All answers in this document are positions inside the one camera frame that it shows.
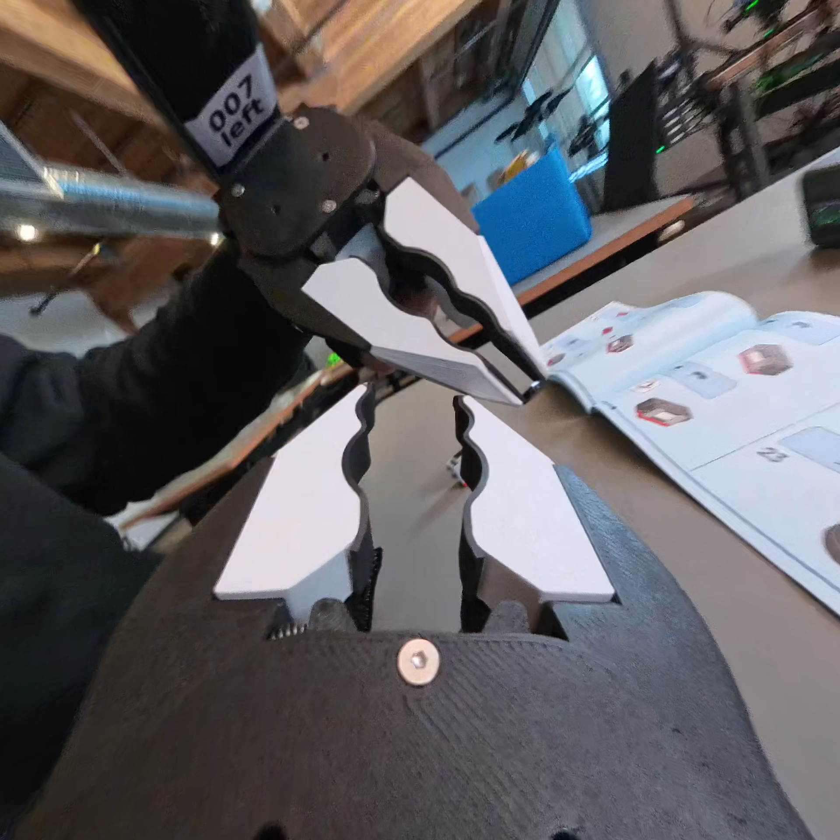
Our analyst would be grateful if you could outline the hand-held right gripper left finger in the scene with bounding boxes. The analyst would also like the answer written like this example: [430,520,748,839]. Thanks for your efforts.
[214,384,383,632]

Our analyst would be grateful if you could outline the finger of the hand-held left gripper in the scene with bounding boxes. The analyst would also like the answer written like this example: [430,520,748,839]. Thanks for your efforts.
[301,255,529,406]
[377,176,549,403]

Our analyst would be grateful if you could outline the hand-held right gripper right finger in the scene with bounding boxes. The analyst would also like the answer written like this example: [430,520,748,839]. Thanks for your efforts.
[453,394,622,635]

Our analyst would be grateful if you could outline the person's left forearm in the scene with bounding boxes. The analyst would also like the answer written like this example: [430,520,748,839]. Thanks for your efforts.
[0,246,316,519]

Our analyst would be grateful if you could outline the grey desk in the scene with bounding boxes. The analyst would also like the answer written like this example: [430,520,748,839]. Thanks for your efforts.
[357,147,840,840]

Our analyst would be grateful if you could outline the blue storage bin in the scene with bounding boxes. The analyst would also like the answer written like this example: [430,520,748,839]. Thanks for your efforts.
[471,147,593,286]

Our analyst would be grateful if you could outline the toy brick instruction booklet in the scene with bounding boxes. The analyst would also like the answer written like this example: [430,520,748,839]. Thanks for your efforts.
[541,292,840,618]

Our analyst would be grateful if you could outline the person's black jacket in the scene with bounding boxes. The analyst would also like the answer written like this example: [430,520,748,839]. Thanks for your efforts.
[0,453,165,840]

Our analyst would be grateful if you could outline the metal equipment rack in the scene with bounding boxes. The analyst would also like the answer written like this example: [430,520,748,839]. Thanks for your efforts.
[656,0,840,198]

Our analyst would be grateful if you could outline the black power adapter box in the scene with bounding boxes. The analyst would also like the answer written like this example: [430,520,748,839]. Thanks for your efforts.
[802,164,840,249]

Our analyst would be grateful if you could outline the silver ventilation duct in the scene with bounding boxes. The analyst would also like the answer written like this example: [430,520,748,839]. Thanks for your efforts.
[0,164,224,240]

